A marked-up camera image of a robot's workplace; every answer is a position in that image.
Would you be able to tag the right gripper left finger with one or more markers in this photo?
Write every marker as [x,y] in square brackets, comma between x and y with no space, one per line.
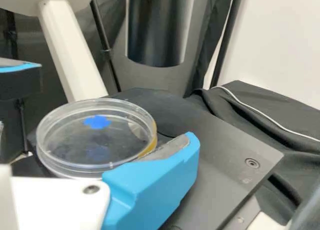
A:
[17,80]

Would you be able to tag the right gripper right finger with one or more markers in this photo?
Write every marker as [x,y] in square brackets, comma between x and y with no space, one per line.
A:
[155,185]

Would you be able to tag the petri dish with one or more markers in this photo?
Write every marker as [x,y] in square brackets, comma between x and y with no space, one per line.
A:
[87,145]

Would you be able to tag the cream microscope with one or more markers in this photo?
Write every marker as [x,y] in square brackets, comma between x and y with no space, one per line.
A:
[75,53]

